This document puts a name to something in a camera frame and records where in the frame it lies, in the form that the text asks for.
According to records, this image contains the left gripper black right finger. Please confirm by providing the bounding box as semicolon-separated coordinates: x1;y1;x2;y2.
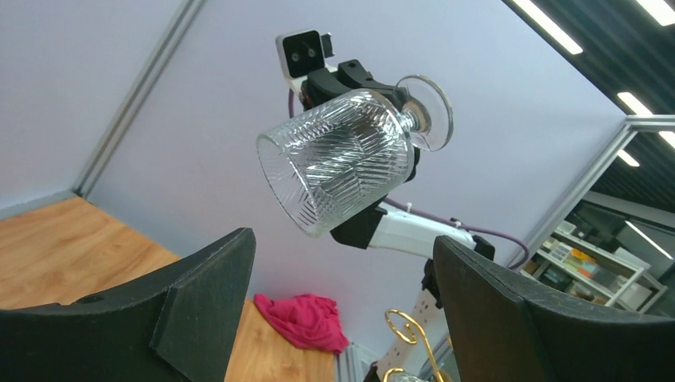
433;236;674;381

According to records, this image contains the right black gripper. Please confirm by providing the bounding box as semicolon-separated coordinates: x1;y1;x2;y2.
301;59;422;183

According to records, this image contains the gold wire glass rack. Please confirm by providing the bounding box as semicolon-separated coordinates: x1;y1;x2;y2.
380;308;455;382

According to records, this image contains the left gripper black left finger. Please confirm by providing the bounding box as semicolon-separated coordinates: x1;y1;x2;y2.
1;228;256;381

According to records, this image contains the storage shelf with boxes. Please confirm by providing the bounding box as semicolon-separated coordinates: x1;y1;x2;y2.
520;220;668;313

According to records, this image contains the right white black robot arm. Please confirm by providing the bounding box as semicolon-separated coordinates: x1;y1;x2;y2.
298;60;494;381

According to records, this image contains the wine glass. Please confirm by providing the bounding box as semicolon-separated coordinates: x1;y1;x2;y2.
387;372;426;382
256;75;454;238

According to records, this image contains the pink cloth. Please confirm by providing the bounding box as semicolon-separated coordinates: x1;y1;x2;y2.
253;294;349;354

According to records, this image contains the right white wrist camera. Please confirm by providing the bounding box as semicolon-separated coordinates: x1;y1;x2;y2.
275;29;337;93

